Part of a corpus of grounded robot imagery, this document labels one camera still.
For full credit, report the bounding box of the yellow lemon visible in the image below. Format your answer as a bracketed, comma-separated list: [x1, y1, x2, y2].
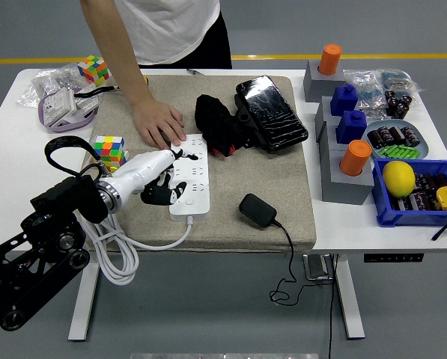
[382, 160, 417, 198]

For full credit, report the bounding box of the black phone holder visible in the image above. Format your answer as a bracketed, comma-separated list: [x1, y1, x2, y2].
[233, 93, 264, 149]

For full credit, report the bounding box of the white power strip with cord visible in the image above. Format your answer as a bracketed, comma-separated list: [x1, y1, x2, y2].
[81, 133, 212, 287]

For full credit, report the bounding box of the black table control panel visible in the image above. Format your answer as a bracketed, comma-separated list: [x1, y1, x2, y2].
[363, 253, 425, 263]

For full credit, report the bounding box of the clear bag of white parts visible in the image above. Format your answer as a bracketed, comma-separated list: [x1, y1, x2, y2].
[16, 63, 89, 109]

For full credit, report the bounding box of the purple plastic tray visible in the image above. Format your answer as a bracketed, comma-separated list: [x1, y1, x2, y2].
[37, 86, 100, 135]

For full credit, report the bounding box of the blue block with knob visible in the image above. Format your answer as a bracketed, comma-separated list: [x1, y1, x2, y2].
[335, 110, 368, 146]
[329, 84, 359, 117]

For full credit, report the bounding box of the orange cylinder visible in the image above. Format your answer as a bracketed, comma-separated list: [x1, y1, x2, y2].
[338, 139, 373, 177]
[317, 43, 343, 76]

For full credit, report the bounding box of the thin black hanging cable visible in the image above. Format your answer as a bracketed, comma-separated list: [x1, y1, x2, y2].
[324, 254, 339, 359]

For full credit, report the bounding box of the blue plastic bin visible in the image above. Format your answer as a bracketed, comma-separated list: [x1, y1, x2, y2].
[371, 159, 447, 228]

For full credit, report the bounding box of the person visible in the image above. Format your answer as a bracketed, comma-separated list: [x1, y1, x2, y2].
[112, 0, 234, 70]

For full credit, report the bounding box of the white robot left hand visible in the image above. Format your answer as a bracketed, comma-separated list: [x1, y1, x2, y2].
[110, 148, 200, 206]

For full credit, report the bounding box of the grey-brown fabric mat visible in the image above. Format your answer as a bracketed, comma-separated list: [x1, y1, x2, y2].
[84, 73, 318, 255]

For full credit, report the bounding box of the clear bag of blue parts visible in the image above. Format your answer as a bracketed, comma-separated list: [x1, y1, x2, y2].
[380, 68, 425, 94]

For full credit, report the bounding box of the clear bag of small parts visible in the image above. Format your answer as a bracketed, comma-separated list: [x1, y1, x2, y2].
[343, 69, 388, 110]

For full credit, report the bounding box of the green plastic pieces pile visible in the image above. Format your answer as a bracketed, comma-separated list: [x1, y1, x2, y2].
[376, 145, 422, 159]

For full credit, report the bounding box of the person's right hand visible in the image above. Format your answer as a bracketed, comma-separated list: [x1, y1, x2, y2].
[130, 99, 189, 149]

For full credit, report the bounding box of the white plastic socket module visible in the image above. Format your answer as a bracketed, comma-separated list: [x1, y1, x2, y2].
[43, 88, 78, 126]
[75, 95, 100, 113]

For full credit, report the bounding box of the light blue plate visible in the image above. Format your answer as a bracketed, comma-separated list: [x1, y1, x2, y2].
[361, 119, 430, 160]

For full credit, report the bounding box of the black glossy phone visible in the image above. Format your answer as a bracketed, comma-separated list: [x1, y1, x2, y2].
[235, 75, 309, 153]

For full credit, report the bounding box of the black cloth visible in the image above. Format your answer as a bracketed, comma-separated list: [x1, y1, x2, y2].
[194, 93, 254, 157]

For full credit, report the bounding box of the white table leg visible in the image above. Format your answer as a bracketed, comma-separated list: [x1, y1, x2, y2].
[67, 254, 100, 342]
[333, 254, 366, 340]

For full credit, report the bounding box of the multicolour puzzle cube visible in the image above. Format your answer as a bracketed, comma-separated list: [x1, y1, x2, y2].
[91, 135, 129, 173]
[76, 55, 110, 88]

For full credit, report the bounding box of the grey block with hole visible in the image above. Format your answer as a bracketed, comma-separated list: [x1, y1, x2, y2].
[316, 119, 353, 153]
[314, 95, 344, 143]
[320, 147, 374, 206]
[302, 58, 347, 102]

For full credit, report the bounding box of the black power adapter with cord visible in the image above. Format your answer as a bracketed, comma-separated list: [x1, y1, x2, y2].
[239, 193, 335, 307]

